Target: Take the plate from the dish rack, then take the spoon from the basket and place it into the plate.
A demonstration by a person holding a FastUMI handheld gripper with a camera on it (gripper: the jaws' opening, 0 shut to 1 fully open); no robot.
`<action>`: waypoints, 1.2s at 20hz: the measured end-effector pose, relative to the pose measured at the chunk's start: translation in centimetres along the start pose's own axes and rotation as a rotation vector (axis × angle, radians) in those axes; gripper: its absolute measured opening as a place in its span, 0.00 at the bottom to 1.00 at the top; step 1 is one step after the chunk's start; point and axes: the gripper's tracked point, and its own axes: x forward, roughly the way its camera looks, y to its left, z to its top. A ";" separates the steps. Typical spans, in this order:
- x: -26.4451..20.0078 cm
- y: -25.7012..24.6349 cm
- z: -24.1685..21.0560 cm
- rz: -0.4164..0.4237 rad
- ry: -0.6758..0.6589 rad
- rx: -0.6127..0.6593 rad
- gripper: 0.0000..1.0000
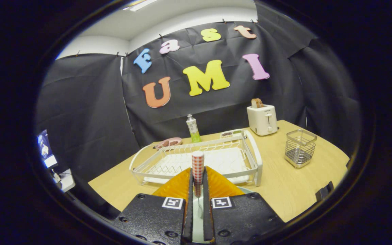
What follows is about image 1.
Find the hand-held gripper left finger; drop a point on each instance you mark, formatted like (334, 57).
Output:
(189, 204)

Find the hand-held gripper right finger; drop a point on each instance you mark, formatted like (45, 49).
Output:
(207, 204)

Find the pale green plate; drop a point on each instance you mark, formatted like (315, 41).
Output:
(197, 228)

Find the pink plate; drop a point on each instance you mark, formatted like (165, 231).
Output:
(168, 144)

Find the white divided dish with beans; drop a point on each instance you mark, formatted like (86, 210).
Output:
(231, 133)

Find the brown sausage piece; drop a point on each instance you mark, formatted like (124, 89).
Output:
(165, 144)
(174, 142)

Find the clear bottle with green label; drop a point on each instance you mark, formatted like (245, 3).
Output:
(193, 131)

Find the white toaster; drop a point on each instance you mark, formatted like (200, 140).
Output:
(260, 120)

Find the brown bread slice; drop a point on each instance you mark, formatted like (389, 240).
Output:
(257, 103)

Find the small blue screen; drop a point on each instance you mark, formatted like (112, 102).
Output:
(45, 148)

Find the black table edge bracket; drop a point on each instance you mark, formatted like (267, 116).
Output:
(323, 192)

